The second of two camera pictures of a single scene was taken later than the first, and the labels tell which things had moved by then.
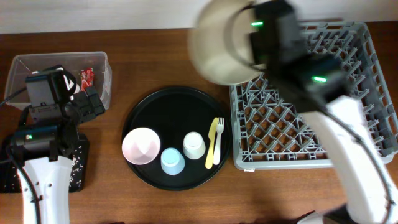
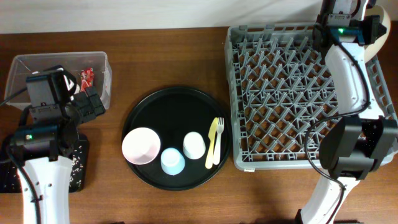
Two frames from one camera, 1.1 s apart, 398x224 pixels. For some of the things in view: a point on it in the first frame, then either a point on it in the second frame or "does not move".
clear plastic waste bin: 23,65 does not move
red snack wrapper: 87,78 does not move
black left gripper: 91,104 does not move
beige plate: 221,45 → 372,51
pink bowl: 140,145 does not move
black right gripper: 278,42 → 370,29
